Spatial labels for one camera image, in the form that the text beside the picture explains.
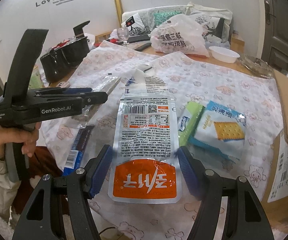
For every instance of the person's left hand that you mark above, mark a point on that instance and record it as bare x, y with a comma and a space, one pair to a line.
29, 139

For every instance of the wooden side table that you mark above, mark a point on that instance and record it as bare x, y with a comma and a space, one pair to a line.
237, 43

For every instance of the white plastic bowl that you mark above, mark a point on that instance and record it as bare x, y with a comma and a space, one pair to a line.
224, 54

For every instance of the blue cracker packet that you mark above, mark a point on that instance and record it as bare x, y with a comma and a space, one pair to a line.
221, 130

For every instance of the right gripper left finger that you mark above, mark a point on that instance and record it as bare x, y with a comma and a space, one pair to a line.
42, 216

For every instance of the glass tray with shells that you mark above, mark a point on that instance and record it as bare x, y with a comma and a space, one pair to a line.
257, 66

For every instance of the wooden rolled mat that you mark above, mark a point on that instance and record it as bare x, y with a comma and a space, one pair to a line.
119, 10

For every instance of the black remote control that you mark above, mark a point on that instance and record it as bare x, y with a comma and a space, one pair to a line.
143, 47

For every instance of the wine glass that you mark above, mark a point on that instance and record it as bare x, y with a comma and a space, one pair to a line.
123, 35

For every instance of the white black red cushion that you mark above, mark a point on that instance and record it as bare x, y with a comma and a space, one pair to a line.
135, 25

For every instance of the black keyboard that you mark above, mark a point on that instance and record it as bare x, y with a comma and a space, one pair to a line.
138, 38

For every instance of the silver orange pouch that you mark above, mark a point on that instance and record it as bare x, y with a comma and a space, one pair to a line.
144, 167

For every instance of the green snack packet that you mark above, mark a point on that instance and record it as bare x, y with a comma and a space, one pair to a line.
188, 120

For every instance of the white blue printed bag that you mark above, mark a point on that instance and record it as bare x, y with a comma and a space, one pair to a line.
142, 79

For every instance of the grey sofa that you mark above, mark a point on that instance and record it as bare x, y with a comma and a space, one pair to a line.
190, 10

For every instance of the teal patterned cushion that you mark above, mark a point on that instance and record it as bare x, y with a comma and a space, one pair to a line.
161, 17

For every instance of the dark brown door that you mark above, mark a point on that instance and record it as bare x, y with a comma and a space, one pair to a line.
275, 48

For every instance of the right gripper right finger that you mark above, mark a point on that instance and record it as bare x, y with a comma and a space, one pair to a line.
245, 216

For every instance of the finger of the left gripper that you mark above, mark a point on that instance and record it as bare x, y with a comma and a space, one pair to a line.
92, 98
64, 91

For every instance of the dark blue snack bar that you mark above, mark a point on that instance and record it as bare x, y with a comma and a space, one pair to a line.
75, 156

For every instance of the white printed plastic bag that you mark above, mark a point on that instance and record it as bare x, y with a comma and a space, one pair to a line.
179, 33

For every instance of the black cooking pot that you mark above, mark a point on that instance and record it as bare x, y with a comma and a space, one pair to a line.
65, 56

